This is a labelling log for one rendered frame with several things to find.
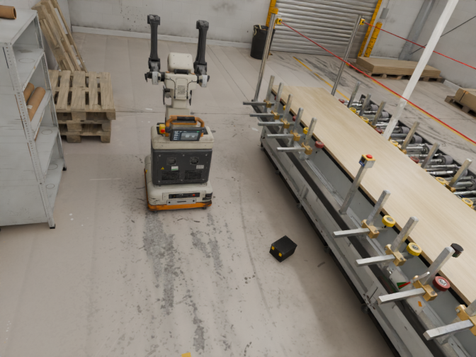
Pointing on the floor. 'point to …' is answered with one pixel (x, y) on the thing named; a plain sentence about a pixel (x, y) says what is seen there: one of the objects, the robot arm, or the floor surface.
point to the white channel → (421, 66)
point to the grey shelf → (30, 214)
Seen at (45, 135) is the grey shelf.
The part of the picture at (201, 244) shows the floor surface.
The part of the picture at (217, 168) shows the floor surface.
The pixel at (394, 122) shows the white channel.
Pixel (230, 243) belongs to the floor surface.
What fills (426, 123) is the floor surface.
